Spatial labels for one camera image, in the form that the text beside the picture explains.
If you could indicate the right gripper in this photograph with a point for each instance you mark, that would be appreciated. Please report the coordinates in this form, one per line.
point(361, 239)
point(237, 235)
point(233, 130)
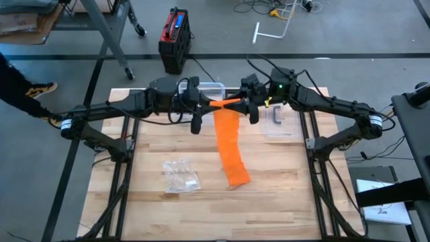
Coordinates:
point(257, 95)

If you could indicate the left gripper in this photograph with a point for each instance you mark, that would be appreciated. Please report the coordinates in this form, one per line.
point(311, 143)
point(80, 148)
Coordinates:
point(196, 124)

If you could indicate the clear plastic container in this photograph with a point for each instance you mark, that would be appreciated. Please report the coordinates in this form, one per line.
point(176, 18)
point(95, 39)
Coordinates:
point(211, 90)

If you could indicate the orange elastic bandage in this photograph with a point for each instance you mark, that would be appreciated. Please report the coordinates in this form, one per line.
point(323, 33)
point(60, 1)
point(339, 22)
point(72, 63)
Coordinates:
point(230, 144)

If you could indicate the clear plastic bag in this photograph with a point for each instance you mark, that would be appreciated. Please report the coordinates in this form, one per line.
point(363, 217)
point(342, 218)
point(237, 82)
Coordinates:
point(181, 176)

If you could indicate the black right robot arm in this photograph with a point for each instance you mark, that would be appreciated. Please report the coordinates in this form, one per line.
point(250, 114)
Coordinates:
point(336, 106)

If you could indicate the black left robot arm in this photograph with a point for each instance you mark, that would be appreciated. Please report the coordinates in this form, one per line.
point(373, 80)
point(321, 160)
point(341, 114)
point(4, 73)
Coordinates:
point(100, 111)

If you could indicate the red and black case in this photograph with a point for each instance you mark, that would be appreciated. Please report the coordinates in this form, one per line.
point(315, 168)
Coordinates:
point(174, 50)

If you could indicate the white T-shaped pipe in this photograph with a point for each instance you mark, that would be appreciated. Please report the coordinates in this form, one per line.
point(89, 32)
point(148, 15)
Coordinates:
point(256, 33)

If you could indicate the yellow plug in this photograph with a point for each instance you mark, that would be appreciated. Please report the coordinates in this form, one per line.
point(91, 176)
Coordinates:
point(273, 13)

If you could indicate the grey metal cart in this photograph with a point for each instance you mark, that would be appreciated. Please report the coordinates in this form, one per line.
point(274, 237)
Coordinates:
point(107, 37)

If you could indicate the black equipment stand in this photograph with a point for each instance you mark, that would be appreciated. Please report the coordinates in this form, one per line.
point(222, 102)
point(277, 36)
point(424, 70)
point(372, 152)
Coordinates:
point(416, 134)

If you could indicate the white paper sheet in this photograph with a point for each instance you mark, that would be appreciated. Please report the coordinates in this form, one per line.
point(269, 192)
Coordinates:
point(383, 215)

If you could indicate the person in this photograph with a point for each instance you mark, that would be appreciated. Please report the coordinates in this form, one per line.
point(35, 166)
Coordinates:
point(13, 87)

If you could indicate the brown cardboard box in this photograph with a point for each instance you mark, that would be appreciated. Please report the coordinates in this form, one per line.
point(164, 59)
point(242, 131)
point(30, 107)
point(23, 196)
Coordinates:
point(20, 30)

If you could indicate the grey foam sheet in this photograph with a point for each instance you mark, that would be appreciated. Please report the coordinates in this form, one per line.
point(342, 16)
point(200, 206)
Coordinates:
point(27, 5)

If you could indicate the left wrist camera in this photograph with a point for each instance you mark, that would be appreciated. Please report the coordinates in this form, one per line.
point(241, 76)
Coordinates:
point(191, 93)

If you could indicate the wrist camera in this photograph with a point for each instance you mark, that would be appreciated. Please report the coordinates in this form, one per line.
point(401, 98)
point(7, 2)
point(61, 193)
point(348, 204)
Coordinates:
point(253, 82)
point(191, 93)

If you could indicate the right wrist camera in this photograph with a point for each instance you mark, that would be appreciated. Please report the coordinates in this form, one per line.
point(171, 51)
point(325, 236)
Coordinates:
point(253, 82)

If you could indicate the black aluminium table frame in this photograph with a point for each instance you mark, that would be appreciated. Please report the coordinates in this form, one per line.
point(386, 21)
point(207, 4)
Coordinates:
point(324, 201)

